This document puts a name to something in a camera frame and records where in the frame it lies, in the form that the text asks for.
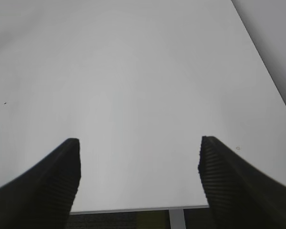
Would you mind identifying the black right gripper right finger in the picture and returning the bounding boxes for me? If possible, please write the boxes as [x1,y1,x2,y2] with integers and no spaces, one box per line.
[198,136,286,229]

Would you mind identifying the white table leg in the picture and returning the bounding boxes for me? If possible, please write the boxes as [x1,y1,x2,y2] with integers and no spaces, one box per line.
[169,209,186,229]

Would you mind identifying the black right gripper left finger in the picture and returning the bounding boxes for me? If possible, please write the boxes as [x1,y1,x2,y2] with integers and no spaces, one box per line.
[0,138,81,229]

